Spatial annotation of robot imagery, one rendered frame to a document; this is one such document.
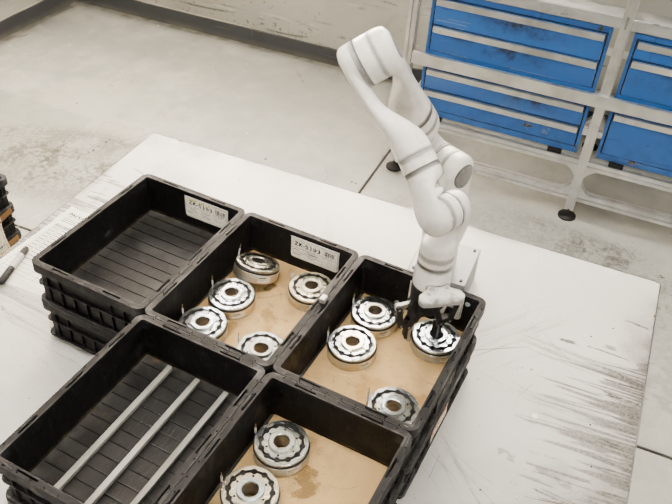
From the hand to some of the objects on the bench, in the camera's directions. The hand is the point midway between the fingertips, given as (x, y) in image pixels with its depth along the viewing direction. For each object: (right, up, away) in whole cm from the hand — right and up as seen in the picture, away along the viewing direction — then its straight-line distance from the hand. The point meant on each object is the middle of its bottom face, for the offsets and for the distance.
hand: (421, 332), depth 162 cm
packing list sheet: (-90, +17, +40) cm, 100 cm away
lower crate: (-9, -17, +7) cm, 20 cm away
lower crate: (-63, +3, +26) cm, 68 cm away
